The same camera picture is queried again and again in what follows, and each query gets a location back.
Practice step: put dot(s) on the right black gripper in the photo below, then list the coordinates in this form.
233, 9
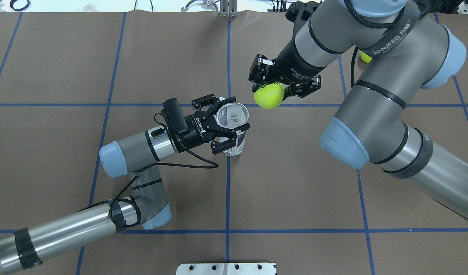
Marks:
288, 65

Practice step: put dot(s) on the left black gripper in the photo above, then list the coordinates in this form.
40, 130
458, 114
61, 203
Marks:
190, 134

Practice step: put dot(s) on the yellow tennis ball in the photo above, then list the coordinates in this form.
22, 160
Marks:
269, 96
365, 57

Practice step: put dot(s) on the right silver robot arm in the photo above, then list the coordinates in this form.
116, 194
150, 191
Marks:
409, 51

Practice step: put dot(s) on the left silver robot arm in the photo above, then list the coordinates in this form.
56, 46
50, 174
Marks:
49, 168

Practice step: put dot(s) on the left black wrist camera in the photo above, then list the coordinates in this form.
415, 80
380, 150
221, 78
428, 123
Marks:
174, 118

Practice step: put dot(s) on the aluminium frame post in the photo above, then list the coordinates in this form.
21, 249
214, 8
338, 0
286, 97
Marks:
228, 8

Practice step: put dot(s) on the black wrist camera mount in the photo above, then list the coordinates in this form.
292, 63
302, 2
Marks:
299, 13

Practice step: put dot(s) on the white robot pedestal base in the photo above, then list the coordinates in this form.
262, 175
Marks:
247, 268

